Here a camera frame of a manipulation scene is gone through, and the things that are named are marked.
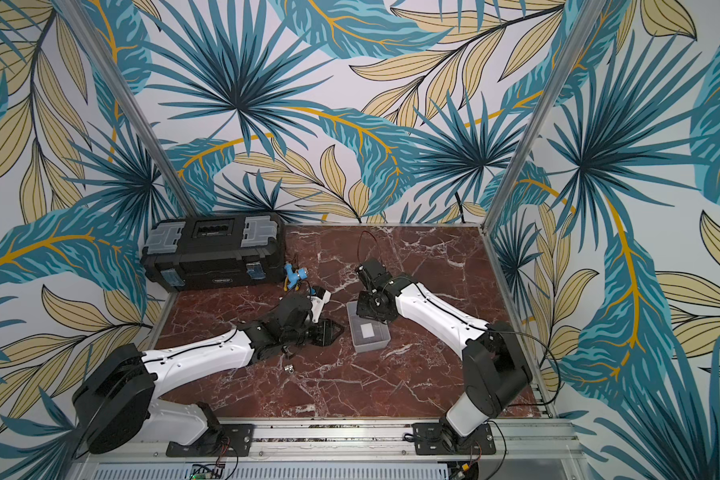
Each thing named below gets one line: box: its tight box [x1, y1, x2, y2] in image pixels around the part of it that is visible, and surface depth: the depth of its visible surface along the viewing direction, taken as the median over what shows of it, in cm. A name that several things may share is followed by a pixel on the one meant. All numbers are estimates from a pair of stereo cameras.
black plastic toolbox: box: [140, 212, 286, 291], surface depth 94 cm
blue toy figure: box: [283, 264, 309, 291], surface depth 102 cm
